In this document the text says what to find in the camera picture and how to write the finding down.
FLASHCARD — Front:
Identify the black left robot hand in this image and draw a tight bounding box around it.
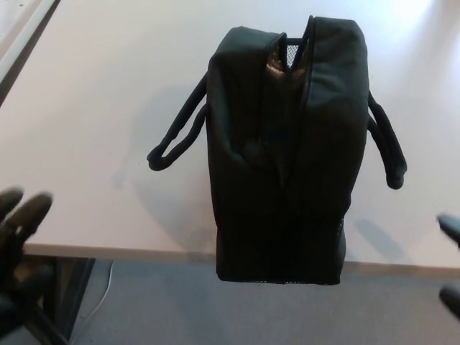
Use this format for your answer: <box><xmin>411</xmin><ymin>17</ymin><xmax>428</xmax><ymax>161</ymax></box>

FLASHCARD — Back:
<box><xmin>0</xmin><ymin>185</ymin><xmax>55</xmax><ymax>318</ymax></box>

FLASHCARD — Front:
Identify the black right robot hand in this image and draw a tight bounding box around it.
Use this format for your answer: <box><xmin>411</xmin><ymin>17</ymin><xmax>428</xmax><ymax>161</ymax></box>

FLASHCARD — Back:
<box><xmin>436</xmin><ymin>213</ymin><xmax>460</xmax><ymax>318</ymax></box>

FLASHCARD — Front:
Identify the black fabric lunch bag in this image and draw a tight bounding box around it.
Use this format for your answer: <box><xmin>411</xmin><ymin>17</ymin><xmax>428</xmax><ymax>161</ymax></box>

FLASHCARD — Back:
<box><xmin>147</xmin><ymin>14</ymin><xmax>409</xmax><ymax>288</ymax></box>

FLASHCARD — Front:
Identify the black upright desk leg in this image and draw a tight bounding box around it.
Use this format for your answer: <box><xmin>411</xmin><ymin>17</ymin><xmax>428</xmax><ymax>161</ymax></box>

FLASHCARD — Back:
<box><xmin>42</xmin><ymin>257</ymin><xmax>96</xmax><ymax>335</ymax></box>

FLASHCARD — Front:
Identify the neighbouring white desk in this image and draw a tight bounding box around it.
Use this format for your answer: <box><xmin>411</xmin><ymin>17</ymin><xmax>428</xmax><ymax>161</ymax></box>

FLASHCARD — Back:
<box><xmin>0</xmin><ymin>0</ymin><xmax>63</xmax><ymax>106</ymax></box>

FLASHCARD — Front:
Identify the black diagonal metal bar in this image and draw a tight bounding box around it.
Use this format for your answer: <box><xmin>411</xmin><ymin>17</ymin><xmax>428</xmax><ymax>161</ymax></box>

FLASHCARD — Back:
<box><xmin>21</xmin><ymin>303</ymin><xmax>70</xmax><ymax>345</ymax></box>

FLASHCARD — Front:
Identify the thin white floor cable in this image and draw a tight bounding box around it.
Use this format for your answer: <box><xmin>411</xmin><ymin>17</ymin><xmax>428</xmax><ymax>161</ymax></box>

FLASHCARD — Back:
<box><xmin>88</xmin><ymin>259</ymin><xmax>116</xmax><ymax>318</ymax></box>

